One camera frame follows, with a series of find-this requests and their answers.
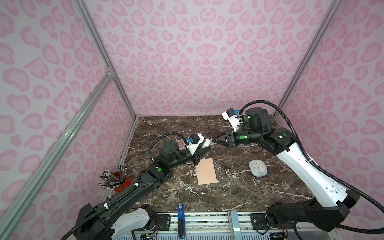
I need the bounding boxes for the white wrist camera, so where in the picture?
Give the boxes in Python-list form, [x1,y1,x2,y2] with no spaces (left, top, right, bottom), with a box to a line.
[222,108,243,132]
[187,133,205,155]

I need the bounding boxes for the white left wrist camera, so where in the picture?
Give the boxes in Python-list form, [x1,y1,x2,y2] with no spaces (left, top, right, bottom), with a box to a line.
[187,133,205,155]

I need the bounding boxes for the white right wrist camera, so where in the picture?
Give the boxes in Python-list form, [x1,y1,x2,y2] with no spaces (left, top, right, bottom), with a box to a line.
[222,108,243,132]

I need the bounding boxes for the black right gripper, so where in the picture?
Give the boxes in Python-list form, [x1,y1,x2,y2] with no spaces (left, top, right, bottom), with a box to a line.
[212,128,263,148]

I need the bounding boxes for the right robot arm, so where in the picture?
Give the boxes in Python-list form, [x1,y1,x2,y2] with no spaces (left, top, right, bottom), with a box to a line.
[213,100,384,235]

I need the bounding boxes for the peach pink envelope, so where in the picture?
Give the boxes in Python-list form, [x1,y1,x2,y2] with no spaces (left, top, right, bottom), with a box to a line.
[196,158,219,185]

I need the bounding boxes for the blue black tool on rail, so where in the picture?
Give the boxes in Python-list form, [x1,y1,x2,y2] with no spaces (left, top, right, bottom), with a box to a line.
[177,203,186,239]

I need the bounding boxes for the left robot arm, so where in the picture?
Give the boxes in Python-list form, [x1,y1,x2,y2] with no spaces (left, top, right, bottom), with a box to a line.
[62,134,212,240]

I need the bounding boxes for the white glue stick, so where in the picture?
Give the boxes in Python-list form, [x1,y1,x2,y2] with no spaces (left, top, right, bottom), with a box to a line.
[202,139,212,148]

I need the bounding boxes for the pink desk calculator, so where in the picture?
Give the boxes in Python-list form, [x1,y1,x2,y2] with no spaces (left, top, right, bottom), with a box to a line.
[176,140,186,151]

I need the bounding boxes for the red pencil holder cup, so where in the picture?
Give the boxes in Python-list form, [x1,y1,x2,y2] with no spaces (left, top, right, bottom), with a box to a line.
[114,173,133,194]

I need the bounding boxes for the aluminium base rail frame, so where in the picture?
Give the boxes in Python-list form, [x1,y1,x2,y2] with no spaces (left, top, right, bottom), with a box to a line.
[113,211,344,240]

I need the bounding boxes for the white round clock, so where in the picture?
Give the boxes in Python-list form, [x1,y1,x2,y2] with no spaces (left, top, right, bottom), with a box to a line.
[249,160,268,178]

